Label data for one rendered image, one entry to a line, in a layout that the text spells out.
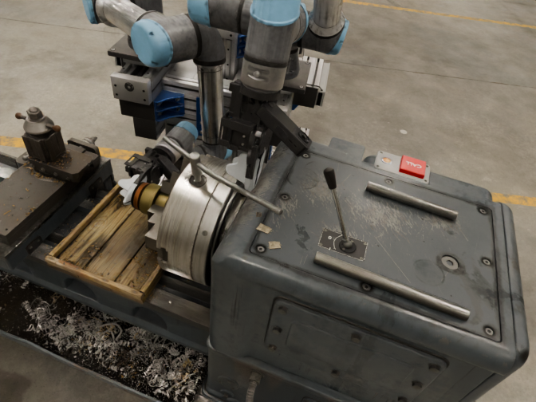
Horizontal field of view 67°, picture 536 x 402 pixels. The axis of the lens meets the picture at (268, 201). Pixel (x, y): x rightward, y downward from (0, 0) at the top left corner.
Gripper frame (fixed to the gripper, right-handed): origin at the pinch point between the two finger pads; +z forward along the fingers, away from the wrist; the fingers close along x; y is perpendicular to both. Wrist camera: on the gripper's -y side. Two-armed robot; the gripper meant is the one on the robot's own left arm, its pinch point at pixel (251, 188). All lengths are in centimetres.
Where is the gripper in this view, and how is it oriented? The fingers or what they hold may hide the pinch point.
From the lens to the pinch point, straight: 79.9
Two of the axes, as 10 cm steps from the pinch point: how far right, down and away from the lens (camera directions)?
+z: -1.9, 8.4, 5.1
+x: -3.0, 4.5, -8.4
